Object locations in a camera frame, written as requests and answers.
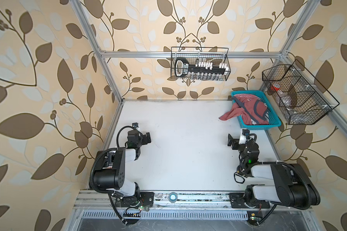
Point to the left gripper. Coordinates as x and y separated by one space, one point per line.
146 138

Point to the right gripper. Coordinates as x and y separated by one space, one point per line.
233 140

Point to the red tank top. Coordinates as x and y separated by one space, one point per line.
234 112

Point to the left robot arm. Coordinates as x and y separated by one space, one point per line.
108 175

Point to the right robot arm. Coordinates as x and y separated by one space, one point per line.
291 186

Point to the black tape measure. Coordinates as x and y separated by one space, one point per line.
238 178

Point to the red white striped garment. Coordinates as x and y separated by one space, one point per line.
253 111

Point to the teal plastic basket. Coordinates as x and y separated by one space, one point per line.
273 119

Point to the round blue button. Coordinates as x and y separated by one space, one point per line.
173 197

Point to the red capped plastic bottle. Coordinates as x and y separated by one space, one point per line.
284 98

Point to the black socket set tool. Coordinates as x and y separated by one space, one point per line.
200 70

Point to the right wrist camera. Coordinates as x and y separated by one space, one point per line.
243 137

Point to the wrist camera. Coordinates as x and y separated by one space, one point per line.
135 125
243 137

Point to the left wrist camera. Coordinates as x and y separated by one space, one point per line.
135 125

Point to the right wire basket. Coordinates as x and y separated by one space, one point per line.
314 101

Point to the wire basket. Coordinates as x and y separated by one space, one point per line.
219 55
314 101

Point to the back wire basket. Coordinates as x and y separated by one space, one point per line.
219 55

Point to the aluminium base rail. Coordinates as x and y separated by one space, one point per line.
158 200

